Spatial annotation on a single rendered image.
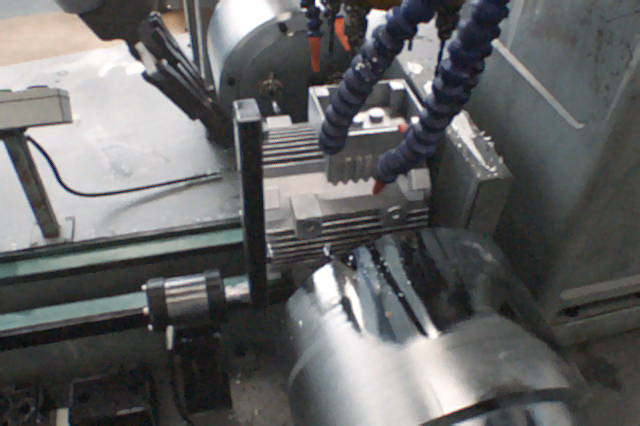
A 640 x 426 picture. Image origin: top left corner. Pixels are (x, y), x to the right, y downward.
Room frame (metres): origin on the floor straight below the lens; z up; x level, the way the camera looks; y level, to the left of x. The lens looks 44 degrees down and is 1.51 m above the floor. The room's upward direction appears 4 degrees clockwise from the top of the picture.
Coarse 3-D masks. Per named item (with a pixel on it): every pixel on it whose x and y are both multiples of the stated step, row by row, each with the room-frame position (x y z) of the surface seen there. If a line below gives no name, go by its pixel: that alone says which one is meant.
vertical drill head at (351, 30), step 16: (336, 0) 0.57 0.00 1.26; (352, 0) 0.49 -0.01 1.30; (368, 0) 0.48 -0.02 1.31; (384, 0) 0.47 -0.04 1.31; (400, 0) 0.47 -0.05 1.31; (464, 0) 0.50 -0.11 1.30; (352, 16) 0.50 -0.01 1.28; (448, 16) 0.53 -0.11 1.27; (352, 32) 0.50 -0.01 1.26; (448, 32) 0.53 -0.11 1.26; (352, 48) 0.51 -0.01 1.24; (432, 80) 0.54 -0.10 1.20
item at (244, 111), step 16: (240, 112) 0.38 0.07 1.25; (256, 112) 0.38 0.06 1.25; (240, 128) 0.37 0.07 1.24; (256, 128) 0.37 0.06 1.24; (240, 144) 0.37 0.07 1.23; (256, 144) 0.37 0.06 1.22; (240, 160) 0.37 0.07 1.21; (256, 160) 0.37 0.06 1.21; (240, 176) 0.37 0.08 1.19; (256, 176) 0.37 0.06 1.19; (240, 192) 0.38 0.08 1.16; (256, 192) 0.37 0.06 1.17; (240, 208) 0.39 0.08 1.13; (256, 208) 0.37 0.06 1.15; (256, 224) 0.37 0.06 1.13; (256, 240) 0.37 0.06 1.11; (256, 256) 0.37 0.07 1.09; (256, 272) 0.37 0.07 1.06; (256, 288) 0.37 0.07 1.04; (256, 304) 0.37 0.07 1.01
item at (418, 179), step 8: (424, 168) 0.52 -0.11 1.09; (408, 176) 0.52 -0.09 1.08; (416, 176) 0.51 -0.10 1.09; (424, 176) 0.51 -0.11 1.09; (408, 184) 0.51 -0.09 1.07; (416, 184) 0.50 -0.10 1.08; (424, 184) 0.50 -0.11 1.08; (264, 192) 0.46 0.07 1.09; (272, 192) 0.46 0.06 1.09; (272, 200) 0.45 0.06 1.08; (272, 208) 0.45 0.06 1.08; (280, 272) 0.45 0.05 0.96
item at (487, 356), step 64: (384, 256) 0.31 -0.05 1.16; (448, 256) 0.32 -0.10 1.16; (320, 320) 0.27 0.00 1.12; (384, 320) 0.26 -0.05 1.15; (448, 320) 0.25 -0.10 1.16; (512, 320) 0.26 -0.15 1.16; (320, 384) 0.22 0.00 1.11; (384, 384) 0.21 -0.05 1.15; (448, 384) 0.20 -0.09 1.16; (512, 384) 0.20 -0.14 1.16; (576, 384) 0.22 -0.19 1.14
